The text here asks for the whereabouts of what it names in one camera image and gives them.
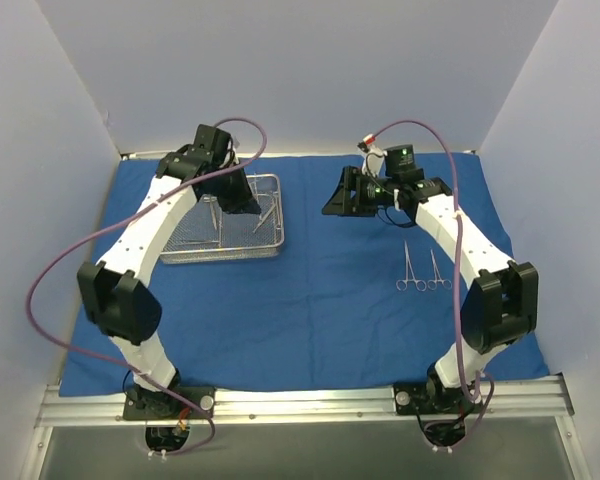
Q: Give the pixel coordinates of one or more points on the steel curved retractor instrument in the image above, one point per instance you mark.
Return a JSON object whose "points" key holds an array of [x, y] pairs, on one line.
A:
{"points": [[264, 218]]}

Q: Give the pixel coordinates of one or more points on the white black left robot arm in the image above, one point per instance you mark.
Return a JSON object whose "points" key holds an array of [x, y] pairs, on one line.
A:
{"points": [[115, 288]]}

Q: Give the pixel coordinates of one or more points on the steel mesh instrument tray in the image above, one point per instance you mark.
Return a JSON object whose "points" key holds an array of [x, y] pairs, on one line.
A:
{"points": [[237, 242]]}

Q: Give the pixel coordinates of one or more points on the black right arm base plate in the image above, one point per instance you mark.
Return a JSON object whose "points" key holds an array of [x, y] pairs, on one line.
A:
{"points": [[423, 398]]}

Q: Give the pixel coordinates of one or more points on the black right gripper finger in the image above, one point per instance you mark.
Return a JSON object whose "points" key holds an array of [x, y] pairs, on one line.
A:
{"points": [[337, 204], [347, 181]]}

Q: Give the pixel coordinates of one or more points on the steel needle holder forceps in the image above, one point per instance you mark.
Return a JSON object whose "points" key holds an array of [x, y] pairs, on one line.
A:
{"points": [[215, 213]]}

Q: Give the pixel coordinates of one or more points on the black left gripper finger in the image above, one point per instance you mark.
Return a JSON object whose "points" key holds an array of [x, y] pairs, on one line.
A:
{"points": [[250, 206], [232, 210]]}

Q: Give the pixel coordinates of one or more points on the blue surgical drape cloth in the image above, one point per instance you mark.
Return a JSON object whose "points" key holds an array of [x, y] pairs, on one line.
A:
{"points": [[322, 314]]}

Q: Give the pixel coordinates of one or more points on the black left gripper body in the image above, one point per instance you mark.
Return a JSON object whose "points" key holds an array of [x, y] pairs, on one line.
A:
{"points": [[235, 195]]}

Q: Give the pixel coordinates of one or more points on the steel hemostat clamp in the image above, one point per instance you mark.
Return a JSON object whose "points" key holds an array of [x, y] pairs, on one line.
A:
{"points": [[437, 280], [409, 278]]}

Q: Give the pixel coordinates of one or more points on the aluminium front frame rail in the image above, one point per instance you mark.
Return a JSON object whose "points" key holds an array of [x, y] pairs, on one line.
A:
{"points": [[544, 397]]}

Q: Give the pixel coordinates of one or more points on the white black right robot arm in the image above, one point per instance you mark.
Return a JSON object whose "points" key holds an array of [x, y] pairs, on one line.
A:
{"points": [[500, 306]]}

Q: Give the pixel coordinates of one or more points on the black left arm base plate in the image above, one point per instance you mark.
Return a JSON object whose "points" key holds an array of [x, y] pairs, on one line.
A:
{"points": [[146, 405]]}

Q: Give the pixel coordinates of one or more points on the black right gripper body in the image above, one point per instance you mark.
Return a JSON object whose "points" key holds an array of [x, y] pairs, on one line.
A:
{"points": [[350, 190]]}

